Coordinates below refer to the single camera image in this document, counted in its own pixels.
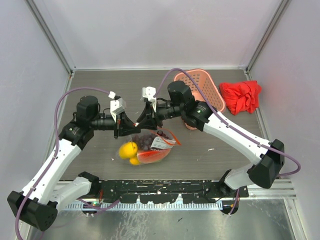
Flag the orange toy fruit slice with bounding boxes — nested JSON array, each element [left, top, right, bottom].
[[129, 157, 141, 166]]

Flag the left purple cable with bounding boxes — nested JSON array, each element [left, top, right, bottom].
[[14, 86, 116, 240]]

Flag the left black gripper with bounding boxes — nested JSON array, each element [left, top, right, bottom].
[[89, 111, 141, 140]]

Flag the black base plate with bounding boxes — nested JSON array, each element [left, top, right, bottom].
[[80, 180, 236, 204]]

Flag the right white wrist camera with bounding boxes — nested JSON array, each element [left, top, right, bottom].
[[141, 86, 157, 112]]

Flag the red crumpled cloth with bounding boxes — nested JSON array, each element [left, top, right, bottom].
[[219, 80, 262, 115]]

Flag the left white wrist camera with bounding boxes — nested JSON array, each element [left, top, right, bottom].
[[108, 91, 127, 122]]

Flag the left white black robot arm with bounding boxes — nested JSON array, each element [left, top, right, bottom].
[[7, 95, 139, 232]]

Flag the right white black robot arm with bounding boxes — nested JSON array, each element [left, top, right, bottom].
[[136, 81, 285, 197]]

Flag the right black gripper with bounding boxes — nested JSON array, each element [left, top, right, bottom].
[[136, 99, 184, 131]]

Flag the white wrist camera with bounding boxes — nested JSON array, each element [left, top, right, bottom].
[[108, 91, 127, 122], [141, 86, 157, 112]]

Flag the pink plastic basket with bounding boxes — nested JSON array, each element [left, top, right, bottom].
[[173, 68, 227, 131]]

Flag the purple toy grapes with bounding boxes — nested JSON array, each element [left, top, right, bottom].
[[131, 130, 170, 152]]

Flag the yellow toy lemon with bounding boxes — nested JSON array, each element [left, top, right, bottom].
[[118, 141, 138, 159]]

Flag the clear orange zip top bag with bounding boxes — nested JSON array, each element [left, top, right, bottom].
[[116, 127, 181, 166]]

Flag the toy watermelon slice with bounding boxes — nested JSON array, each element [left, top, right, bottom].
[[137, 148, 171, 164]]

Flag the grey slotted cable duct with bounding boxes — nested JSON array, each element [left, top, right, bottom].
[[64, 200, 223, 211]]

